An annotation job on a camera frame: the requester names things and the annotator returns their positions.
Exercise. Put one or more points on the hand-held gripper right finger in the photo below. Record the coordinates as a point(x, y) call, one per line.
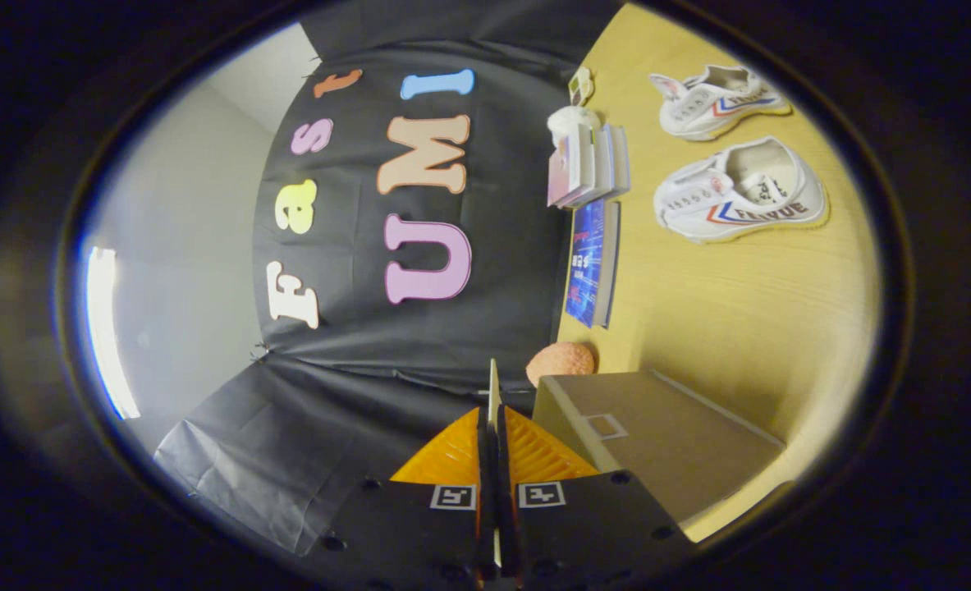
point(592, 525)

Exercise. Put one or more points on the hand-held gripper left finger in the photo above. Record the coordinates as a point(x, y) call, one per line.
point(419, 525)

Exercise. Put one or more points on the white canvas shoe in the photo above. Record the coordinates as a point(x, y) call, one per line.
point(739, 197)
point(711, 103)

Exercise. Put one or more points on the orange textured ball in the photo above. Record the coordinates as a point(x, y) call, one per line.
point(561, 363)

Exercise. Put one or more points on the black backdrop cloth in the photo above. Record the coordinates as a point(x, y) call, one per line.
point(501, 271)

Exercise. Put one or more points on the pink cover book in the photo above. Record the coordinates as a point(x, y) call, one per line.
point(565, 168)

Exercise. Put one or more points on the white cover book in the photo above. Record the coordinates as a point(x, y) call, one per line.
point(602, 164)

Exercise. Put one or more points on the pale blue cover book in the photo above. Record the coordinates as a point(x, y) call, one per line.
point(620, 160)

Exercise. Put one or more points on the white fluffy ball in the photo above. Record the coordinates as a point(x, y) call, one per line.
point(571, 119)

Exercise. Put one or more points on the small printed card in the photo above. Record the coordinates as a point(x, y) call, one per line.
point(581, 84)

